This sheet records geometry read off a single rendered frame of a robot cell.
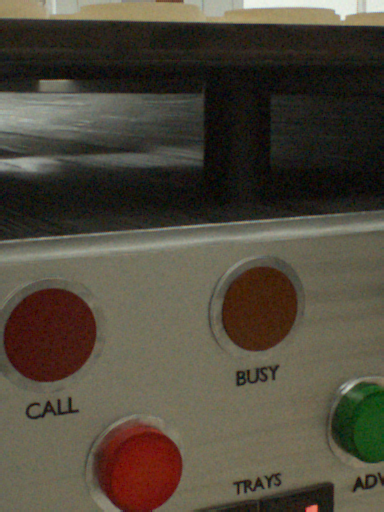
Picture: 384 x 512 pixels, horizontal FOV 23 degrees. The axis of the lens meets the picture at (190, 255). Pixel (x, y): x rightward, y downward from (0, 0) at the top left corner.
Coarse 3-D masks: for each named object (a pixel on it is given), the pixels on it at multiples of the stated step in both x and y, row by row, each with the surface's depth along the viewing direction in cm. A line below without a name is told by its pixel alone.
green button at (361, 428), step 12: (360, 396) 37; (372, 396) 37; (348, 408) 37; (360, 408) 37; (372, 408) 37; (348, 420) 37; (360, 420) 37; (372, 420) 37; (348, 432) 37; (360, 432) 37; (372, 432) 37; (348, 444) 37; (360, 444) 37; (372, 444) 37; (360, 456) 38; (372, 456) 38
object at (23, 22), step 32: (0, 32) 30; (32, 32) 31; (64, 32) 31; (96, 32) 31; (128, 32) 32; (160, 32) 32; (192, 32) 33; (224, 32) 34; (256, 32) 34; (288, 32) 35; (320, 32) 35; (352, 32) 36; (0, 64) 30; (32, 64) 31; (64, 64) 31; (96, 64) 32; (128, 64) 32; (160, 64) 33; (192, 64) 33; (224, 64) 34; (256, 64) 34; (288, 64) 35; (320, 64) 35; (352, 64) 36
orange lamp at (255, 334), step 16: (256, 272) 35; (272, 272) 35; (240, 288) 35; (256, 288) 35; (272, 288) 35; (288, 288) 36; (224, 304) 35; (240, 304) 35; (256, 304) 35; (272, 304) 35; (288, 304) 36; (224, 320) 35; (240, 320) 35; (256, 320) 35; (272, 320) 35; (288, 320) 36; (240, 336) 35; (256, 336) 35; (272, 336) 36
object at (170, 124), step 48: (0, 96) 117; (48, 96) 100; (96, 96) 87; (144, 96) 77; (192, 96) 69; (288, 96) 57; (336, 96) 53; (96, 144) 88; (144, 144) 78; (192, 144) 69; (288, 144) 57; (336, 144) 53
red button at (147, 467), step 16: (128, 432) 33; (144, 432) 33; (160, 432) 34; (112, 448) 33; (128, 448) 33; (144, 448) 33; (160, 448) 33; (176, 448) 34; (112, 464) 33; (128, 464) 33; (144, 464) 33; (160, 464) 34; (176, 464) 34; (112, 480) 33; (128, 480) 33; (144, 480) 33; (160, 480) 34; (176, 480) 34; (112, 496) 33; (128, 496) 33; (144, 496) 33; (160, 496) 34
